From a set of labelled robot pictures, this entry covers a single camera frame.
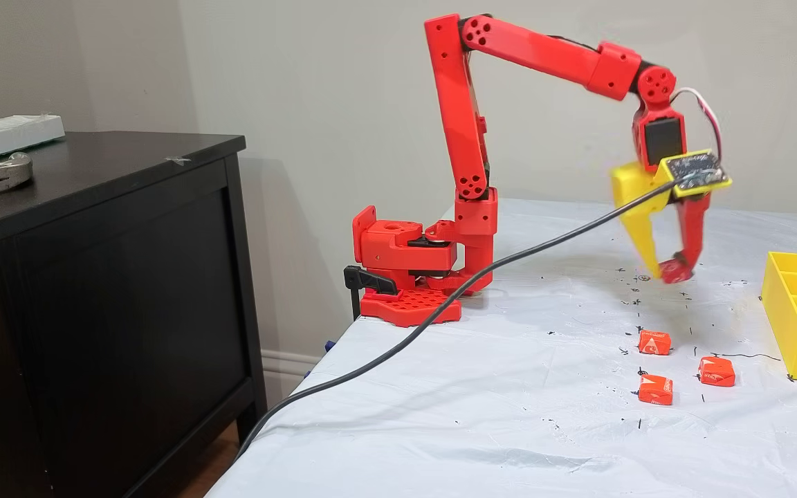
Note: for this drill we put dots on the camera board on yellow mount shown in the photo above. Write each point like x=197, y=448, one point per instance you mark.
x=696, y=173

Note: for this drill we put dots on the white flat box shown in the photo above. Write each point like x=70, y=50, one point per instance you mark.
x=4, y=135

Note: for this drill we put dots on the white plastic table cover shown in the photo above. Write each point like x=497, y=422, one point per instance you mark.
x=474, y=415

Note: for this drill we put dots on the black wooden cabinet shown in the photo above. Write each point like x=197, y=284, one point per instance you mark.
x=129, y=311

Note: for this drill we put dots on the red candy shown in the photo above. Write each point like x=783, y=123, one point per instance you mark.
x=675, y=271

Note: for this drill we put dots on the orange candy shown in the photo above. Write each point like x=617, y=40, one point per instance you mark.
x=717, y=371
x=656, y=389
x=654, y=342

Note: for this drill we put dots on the black table clamp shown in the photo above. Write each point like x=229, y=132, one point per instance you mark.
x=371, y=280

